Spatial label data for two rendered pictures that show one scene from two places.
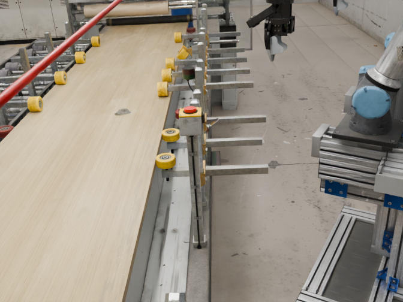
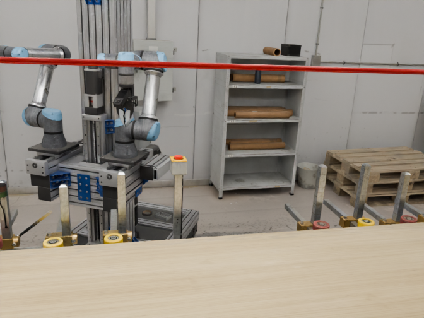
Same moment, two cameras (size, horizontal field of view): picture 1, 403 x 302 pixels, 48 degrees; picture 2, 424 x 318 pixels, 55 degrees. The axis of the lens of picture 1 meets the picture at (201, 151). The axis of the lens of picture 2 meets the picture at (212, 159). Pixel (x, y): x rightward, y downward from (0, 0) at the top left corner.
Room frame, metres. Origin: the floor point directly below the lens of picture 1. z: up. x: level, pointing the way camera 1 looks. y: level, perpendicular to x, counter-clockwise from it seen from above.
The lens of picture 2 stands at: (1.71, 1.80, 1.81)
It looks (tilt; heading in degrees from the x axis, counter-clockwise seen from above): 18 degrees down; 253
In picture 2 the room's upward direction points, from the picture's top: 3 degrees clockwise
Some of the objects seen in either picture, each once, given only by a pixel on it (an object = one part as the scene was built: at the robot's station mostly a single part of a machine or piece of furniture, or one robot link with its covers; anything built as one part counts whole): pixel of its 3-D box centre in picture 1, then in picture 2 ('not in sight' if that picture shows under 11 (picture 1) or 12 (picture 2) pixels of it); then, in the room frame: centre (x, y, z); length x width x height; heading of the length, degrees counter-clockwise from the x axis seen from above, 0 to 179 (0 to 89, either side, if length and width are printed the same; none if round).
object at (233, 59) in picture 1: (208, 60); not in sight; (2.89, -0.08, 0.95); 0.50 x 0.04 x 0.04; 87
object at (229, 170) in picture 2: not in sight; (255, 125); (-0.03, -2.38, 0.78); 0.90 x 0.45 x 1.55; 179
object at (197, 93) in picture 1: (200, 141); (66, 232); (1.85, 0.00, 0.87); 0.03 x 0.03 x 0.48; 87
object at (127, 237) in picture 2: (199, 173); (117, 236); (1.62, 0.01, 0.84); 0.13 x 0.06 x 0.05; 177
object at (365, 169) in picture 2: not in sight; (359, 206); (0.35, 0.08, 0.93); 0.03 x 0.03 x 0.48; 87
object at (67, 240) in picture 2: (200, 145); (62, 239); (1.87, 0.00, 0.84); 0.13 x 0.06 x 0.05; 177
